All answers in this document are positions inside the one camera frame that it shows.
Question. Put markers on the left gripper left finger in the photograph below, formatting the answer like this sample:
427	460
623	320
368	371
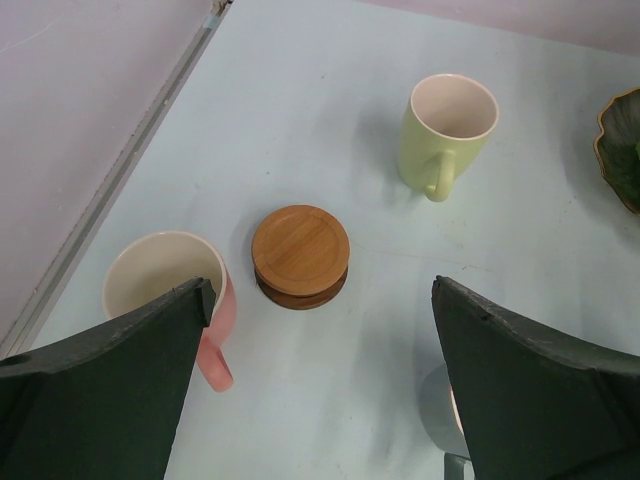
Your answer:
105	403

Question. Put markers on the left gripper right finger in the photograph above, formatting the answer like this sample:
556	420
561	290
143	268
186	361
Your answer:
534	402

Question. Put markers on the wooden coaster stack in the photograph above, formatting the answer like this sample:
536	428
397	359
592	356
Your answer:
300	255

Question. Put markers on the grey mug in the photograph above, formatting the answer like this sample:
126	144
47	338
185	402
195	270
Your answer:
440	418

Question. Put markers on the pink mug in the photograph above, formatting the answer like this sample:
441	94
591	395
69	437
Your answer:
155	264

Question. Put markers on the left aluminium frame post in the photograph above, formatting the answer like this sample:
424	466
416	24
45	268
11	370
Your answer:
78	81

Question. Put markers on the green mug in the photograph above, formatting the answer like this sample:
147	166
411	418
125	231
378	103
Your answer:
447	121

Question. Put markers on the three-tier dark cake stand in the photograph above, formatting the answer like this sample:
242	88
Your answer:
617	147

